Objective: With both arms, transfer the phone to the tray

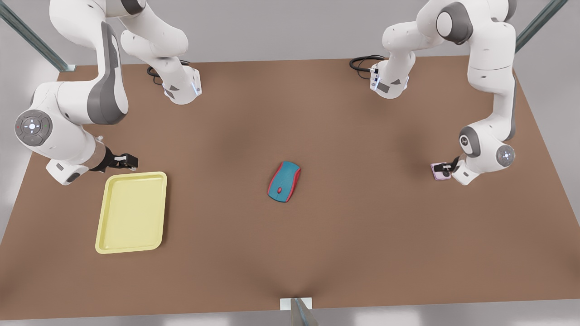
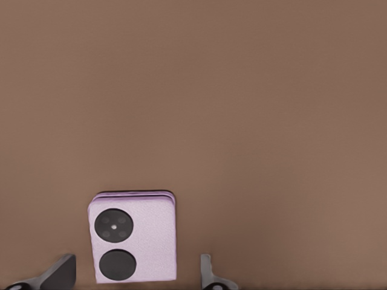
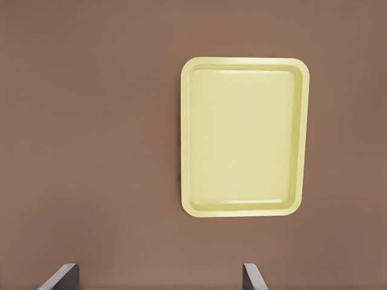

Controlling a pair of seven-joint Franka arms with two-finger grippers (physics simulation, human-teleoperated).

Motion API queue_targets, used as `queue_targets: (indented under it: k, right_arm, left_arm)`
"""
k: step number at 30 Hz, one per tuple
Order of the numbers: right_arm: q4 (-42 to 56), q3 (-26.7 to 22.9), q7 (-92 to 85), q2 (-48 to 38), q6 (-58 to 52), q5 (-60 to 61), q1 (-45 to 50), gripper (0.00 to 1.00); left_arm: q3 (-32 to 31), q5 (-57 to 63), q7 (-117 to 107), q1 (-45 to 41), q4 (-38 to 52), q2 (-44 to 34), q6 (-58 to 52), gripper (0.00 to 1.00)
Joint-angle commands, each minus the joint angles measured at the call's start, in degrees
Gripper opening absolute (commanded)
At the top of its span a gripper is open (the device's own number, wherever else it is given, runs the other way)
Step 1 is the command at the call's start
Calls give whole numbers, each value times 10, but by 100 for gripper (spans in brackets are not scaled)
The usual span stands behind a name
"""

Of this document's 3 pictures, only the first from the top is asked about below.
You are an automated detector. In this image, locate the small pink box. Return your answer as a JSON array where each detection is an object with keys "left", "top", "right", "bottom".
[{"left": 430, "top": 163, "right": 453, "bottom": 181}]

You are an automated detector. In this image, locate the yellow rectangular tray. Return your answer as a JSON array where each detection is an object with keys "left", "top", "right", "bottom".
[{"left": 95, "top": 172, "right": 168, "bottom": 254}]

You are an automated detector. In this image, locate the teal and red computer mouse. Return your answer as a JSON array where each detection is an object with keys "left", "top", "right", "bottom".
[{"left": 267, "top": 161, "right": 301, "bottom": 203}]

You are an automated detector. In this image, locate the black cable loop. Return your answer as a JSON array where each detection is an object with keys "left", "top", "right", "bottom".
[
  {"left": 349, "top": 55, "right": 386, "bottom": 81},
  {"left": 146, "top": 60, "right": 191, "bottom": 86}
]

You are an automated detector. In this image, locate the silver frame post with foot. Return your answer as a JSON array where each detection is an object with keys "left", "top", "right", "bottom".
[{"left": 280, "top": 297, "right": 319, "bottom": 326}]

